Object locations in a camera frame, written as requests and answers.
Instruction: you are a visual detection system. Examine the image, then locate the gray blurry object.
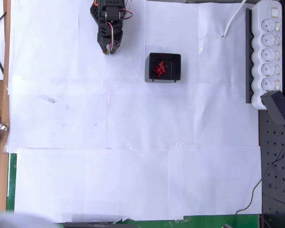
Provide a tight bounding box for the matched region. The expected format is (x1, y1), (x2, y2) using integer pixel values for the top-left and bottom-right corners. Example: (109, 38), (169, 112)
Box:
(0, 204), (57, 228)

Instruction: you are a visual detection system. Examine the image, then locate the black square bin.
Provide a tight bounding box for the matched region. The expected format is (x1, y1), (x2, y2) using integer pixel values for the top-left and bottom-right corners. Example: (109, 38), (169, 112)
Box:
(144, 52), (182, 83)

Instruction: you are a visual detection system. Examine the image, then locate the red white servo cable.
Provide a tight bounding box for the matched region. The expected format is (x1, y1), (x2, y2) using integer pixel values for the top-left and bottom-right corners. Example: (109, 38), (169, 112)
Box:
(106, 21), (116, 51)

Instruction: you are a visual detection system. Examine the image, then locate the black power adapter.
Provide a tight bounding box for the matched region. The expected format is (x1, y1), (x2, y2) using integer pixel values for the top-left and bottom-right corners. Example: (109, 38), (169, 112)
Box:
(260, 90), (285, 126)

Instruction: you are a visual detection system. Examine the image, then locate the white power strip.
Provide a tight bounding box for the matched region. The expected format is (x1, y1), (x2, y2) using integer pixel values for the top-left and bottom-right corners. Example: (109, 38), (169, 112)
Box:
(251, 0), (283, 111)

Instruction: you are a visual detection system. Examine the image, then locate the black pegboard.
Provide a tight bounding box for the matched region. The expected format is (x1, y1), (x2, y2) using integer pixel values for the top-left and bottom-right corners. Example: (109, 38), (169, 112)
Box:
(258, 0), (285, 228)

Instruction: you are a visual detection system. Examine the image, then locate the white paper table covering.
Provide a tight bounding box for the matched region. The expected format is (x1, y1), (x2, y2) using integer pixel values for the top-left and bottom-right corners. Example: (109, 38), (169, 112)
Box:
(6, 0), (263, 224)

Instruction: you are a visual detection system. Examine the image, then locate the black flat device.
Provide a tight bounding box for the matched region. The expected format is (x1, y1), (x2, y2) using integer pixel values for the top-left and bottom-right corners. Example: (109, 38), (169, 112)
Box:
(64, 221), (135, 228)

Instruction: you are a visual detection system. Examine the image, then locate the white power cable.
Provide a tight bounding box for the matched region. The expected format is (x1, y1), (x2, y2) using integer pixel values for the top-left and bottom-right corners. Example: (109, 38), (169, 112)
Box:
(222, 0), (248, 38)

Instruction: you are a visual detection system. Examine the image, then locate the green mat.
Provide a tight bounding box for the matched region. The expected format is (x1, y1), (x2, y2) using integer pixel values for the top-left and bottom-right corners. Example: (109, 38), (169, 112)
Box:
(6, 153), (262, 228)

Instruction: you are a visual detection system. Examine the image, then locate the thin black cable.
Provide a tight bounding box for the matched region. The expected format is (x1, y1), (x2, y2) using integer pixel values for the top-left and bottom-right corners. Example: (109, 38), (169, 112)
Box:
(233, 123), (285, 228)

